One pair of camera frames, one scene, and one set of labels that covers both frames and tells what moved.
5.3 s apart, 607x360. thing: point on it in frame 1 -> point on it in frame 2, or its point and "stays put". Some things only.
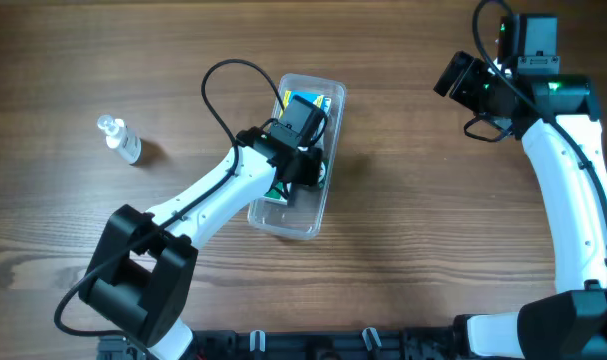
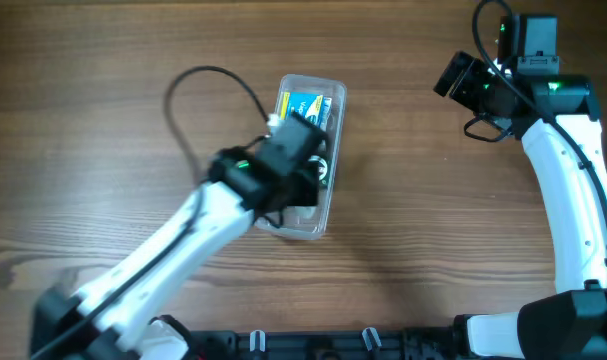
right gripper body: x=463 y=78 stays put
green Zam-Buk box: x=322 y=172 stays put
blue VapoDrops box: x=319 y=100 stays put
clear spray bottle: x=120 y=138 -> x=305 y=211
